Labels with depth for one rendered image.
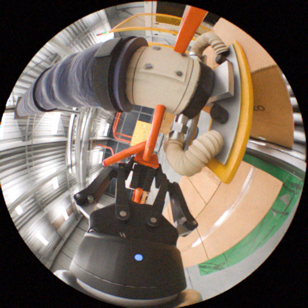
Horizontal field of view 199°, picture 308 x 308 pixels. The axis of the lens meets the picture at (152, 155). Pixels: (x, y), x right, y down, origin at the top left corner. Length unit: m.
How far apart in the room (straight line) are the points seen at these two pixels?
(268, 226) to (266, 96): 1.01
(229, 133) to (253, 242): 1.12
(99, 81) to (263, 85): 0.31
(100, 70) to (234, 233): 0.75
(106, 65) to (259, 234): 1.29
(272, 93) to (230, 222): 0.58
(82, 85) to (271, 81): 0.37
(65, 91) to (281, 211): 1.36
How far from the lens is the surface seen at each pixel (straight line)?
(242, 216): 0.58
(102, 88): 0.18
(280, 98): 0.29
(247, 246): 1.22
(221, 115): 0.16
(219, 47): 0.28
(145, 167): 0.20
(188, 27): 0.17
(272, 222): 1.11
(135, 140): 7.49
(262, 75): 0.24
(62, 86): 0.29
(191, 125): 0.23
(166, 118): 1.94
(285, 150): 0.56
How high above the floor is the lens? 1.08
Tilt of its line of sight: 5 degrees down
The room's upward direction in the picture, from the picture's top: 74 degrees counter-clockwise
